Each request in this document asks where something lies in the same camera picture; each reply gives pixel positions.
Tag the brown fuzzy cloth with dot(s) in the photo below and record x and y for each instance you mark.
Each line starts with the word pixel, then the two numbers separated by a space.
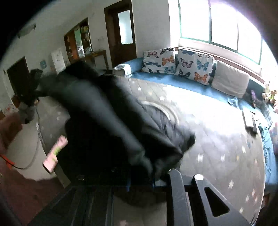
pixel 8 128

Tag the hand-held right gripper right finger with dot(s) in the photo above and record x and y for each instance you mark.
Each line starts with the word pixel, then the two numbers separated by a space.
pixel 178 195

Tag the dark wooden glass door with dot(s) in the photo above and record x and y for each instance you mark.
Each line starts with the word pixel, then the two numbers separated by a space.
pixel 128 54

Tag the grey remote control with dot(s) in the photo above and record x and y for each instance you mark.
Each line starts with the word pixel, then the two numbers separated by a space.
pixel 247 118

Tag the black down jacket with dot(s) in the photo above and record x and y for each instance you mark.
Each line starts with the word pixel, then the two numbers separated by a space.
pixel 97 108

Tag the wooden desk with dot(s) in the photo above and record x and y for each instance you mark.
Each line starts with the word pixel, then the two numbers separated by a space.
pixel 97 54

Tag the wall lamp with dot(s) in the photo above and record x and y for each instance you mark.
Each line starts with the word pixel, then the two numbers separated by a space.
pixel 27 30

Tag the small purple figure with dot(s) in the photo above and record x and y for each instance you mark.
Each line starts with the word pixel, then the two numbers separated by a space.
pixel 253 96

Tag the dark plain wooden door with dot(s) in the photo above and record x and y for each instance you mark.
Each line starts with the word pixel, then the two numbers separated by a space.
pixel 17 73

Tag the green framed window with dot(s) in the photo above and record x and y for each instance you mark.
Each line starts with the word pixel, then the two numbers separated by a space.
pixel 223 21

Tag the pink plush toy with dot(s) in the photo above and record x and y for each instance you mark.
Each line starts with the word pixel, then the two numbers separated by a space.
pixel 275 108

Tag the smartphone with lit screen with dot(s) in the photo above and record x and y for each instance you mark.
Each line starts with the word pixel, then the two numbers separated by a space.
pixel 54 156

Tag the wooden display cabinet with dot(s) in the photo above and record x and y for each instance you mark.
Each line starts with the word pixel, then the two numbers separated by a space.
pixel 72 43

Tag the blue wall sticker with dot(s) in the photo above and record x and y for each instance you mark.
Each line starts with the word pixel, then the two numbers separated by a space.
pixel 43 64

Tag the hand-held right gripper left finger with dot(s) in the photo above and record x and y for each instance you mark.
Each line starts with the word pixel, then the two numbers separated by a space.
pixel 97 206

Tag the white drawer unit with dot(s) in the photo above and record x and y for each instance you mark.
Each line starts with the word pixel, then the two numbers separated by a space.
pixel 58 62

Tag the plain white pillow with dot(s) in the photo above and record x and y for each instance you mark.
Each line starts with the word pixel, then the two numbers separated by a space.
pixel 230 79

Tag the blue bed sheet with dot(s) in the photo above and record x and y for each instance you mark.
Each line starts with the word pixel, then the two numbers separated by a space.
pixel 195 87

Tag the green plush toy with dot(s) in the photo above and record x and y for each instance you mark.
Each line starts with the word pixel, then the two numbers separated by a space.
pixel 270 95

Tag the butterfly print pillow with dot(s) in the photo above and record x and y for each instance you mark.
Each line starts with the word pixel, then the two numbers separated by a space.
pixel 158 60
pixel 193 67

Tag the grey quilted star mattress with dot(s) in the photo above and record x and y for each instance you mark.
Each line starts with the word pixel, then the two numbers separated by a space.
pixel 217 141

